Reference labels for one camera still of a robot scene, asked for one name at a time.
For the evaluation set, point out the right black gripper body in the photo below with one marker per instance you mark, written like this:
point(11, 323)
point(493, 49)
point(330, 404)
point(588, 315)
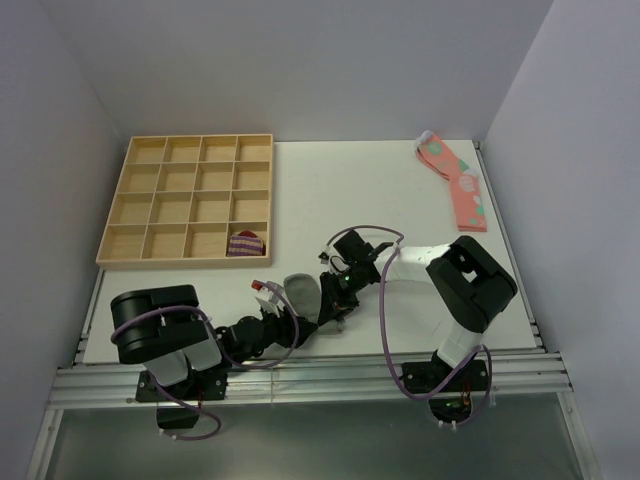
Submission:
point(342, 290)

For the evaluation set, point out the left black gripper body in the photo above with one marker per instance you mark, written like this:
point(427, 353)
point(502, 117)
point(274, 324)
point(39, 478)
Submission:
point(276, 331)

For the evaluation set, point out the grey sock with black stripes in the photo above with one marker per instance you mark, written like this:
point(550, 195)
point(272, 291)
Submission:
point(304, 294)

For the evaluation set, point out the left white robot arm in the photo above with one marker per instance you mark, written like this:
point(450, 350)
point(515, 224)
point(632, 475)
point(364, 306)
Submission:
point(165, 330)

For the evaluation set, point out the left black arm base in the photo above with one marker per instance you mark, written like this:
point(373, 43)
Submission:
point(186, 398)

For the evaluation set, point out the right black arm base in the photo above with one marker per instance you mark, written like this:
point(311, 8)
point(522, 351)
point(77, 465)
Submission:
point(469, 390)

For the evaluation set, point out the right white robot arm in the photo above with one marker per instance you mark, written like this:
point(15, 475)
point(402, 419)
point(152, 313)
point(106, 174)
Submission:
point(473, 286)

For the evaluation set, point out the purple striped rolled sock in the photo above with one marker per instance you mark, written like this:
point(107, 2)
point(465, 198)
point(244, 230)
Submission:
point(245, 243)

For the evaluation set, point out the wooden compartment tray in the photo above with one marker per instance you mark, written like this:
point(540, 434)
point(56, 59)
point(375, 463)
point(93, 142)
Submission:
point(179, 198)

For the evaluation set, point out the pink patterned sock pair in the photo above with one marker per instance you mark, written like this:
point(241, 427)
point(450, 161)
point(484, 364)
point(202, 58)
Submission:
point(463, 181)

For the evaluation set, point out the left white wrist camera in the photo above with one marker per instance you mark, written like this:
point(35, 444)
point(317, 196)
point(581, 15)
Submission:
point(269, 303)

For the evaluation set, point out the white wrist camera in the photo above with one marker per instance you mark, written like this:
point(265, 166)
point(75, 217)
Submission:
point(334, 262)
point(269, 303)

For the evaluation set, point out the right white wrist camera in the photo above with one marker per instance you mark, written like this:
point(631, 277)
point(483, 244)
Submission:
point(334, 262)

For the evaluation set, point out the aluminium frame rail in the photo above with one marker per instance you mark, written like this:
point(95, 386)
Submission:
point(303, 381)

